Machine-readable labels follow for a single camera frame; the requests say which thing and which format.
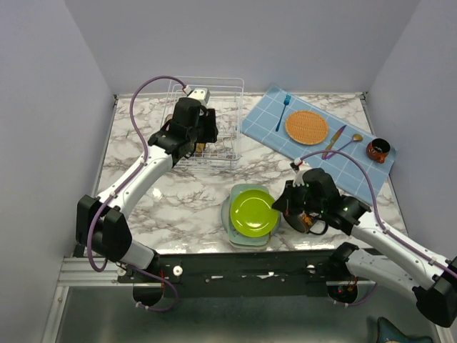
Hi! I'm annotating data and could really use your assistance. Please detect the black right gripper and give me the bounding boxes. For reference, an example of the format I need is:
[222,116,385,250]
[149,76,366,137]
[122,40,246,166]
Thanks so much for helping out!
[272,179,325,216]

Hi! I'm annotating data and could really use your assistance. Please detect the lime green round plate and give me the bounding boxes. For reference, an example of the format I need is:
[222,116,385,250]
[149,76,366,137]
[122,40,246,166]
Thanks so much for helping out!
[229,189,280,238]

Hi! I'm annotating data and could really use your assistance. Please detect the white wire dish rack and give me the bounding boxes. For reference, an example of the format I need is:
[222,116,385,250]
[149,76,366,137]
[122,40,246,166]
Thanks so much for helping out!
[176,76,244,170]

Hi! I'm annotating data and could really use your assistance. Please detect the yellow patterned round plate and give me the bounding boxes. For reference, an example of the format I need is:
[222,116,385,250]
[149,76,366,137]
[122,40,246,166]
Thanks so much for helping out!
[196,143,206,154]

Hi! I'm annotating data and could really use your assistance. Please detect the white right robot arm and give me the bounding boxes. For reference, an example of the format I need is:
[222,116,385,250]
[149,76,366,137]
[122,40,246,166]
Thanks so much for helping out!
[272,168,456,327]

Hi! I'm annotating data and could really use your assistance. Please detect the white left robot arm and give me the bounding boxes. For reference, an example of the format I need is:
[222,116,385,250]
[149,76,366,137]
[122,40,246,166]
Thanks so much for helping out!
[76,89,219,282]

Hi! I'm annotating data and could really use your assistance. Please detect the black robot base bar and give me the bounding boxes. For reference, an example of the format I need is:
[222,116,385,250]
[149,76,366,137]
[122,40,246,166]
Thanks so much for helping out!
[117,248,372,299]

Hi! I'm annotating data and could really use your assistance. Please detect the black skull pattern mug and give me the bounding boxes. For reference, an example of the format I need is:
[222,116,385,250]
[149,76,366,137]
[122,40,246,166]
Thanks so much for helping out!
[283,212,328,236]

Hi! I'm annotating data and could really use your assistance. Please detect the teal square ceramic plate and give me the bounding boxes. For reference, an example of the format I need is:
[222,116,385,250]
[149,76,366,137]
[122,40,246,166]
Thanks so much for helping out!
[228,184,281,249]

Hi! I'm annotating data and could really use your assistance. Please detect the blue checked cloth mat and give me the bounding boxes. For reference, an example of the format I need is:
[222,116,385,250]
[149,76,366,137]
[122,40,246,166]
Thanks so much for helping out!
[241,84,397,207]

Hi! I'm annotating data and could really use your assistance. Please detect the round woven wicker plate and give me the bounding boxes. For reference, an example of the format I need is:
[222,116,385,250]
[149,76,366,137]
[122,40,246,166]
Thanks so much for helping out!
[285,110,328,145]

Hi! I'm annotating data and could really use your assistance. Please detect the iridescent rainbow knife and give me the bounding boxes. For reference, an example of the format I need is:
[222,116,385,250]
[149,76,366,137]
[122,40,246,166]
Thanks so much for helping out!
[321,125,346,160]

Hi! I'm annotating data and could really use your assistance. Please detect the blue metal fork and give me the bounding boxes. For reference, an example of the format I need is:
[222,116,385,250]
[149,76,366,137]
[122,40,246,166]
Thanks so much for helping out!
[275,93,291,132]

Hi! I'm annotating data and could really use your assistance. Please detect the iridescent rainbow spoon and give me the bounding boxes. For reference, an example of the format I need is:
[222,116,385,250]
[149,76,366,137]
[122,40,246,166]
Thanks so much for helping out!
[323,133,363,160]

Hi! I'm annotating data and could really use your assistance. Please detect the small brown clay cup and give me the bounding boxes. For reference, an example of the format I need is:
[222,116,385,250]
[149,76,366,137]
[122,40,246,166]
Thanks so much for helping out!
[366,138,391,164]

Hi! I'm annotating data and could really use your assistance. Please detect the dark teal star object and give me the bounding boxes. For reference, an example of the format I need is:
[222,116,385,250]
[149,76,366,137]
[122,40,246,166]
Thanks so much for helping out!
[376,317,433,343]

